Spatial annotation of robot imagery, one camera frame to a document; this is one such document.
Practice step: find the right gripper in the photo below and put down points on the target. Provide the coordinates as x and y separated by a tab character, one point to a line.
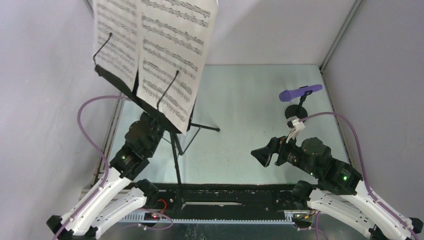
278	145

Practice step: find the black music stand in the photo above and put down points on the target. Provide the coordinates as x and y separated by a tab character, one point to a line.
157	120

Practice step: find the sheet music page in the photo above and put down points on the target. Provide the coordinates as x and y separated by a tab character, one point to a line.
175	37
116	38

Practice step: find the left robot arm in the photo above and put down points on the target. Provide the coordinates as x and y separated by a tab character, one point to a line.
97	211

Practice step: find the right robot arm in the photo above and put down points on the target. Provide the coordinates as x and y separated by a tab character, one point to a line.
340	191

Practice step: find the black right microphone stand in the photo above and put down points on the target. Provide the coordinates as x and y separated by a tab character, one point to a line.
297	110

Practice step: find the purple microphone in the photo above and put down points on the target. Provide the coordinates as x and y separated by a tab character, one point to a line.
288	95

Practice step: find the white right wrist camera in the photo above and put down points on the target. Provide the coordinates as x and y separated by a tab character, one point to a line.
296	126

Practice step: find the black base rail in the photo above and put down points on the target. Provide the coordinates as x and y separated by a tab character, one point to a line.
231	203

